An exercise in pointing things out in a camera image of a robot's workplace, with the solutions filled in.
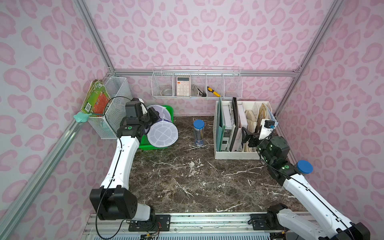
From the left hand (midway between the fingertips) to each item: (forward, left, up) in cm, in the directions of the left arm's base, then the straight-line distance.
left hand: (157, 109), depth 77 cm
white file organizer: (+2, -39, -9) cm, 40 cm away
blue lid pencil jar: (+1, -21, -14) cm, 26 cm away
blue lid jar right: (-25, -72, -14) cm, 77 cm away
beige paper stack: (+6, -54, -15) cm, 57 cm away
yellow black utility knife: (+24, -31, -8) cm, 40 cm away
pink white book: (-2, -45, -9) cm, 46 cm away
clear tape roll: (+22, -2, -6) cm, 23 cm away
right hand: (-9, -46, -3) cm, 47 cm away
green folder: (-7, -32, -5) cm, 33 cm away
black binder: (+10, -42, -4) cm, 43 cm away
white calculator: (+24, -11, -3) cm, 27 cm away
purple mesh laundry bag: (-5, -2, -13) cm, 14 cm away
